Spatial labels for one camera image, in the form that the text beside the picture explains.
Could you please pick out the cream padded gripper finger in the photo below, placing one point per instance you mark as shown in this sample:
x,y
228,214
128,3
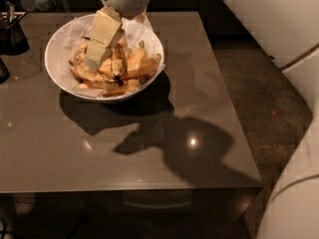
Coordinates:
x,y
105,34
141,18

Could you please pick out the dark spotted ripe banana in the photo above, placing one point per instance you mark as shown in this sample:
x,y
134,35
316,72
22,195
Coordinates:
x,y
118,62

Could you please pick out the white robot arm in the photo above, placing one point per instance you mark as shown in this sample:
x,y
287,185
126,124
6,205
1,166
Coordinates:
x,y
273,115

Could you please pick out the small yellow upright banana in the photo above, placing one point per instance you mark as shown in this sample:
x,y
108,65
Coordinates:
x,y
138,54

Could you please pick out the white ceramic bowl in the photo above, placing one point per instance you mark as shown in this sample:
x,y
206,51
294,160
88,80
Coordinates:
x,y
50,56

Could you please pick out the yellow banana right side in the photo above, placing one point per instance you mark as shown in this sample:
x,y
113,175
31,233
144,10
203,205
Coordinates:
x,y
134,70

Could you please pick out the large brown spotted banana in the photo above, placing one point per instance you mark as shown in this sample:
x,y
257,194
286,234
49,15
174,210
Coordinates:
x,y
89,76

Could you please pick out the yellow banana at bottom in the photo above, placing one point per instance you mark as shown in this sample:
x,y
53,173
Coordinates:
x,y
128,86

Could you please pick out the dark mesh pen holder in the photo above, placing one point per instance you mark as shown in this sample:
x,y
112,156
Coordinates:
x,y
13,41

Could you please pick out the dark object at left edge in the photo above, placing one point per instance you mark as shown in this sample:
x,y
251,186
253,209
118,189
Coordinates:
x,y
4,73

